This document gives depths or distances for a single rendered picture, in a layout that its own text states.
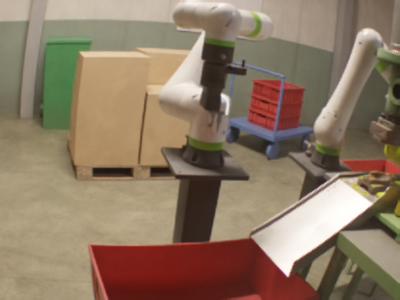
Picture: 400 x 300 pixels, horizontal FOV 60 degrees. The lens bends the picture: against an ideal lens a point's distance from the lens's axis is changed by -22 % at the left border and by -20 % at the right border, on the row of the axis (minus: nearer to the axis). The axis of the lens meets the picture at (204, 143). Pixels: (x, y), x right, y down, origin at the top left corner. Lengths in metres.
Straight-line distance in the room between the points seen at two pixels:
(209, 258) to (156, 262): 0.18
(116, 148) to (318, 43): 4.10
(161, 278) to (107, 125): 2.16
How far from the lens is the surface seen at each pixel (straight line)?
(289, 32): 6.26
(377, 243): 1.14
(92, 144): 3.39
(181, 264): 1.36
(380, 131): 1.31
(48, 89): 4.63
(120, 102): 3.34
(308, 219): 1.28
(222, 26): 1.18
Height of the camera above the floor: 1.44
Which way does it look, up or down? 18 degrees down
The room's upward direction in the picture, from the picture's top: 9 degrees clockwise
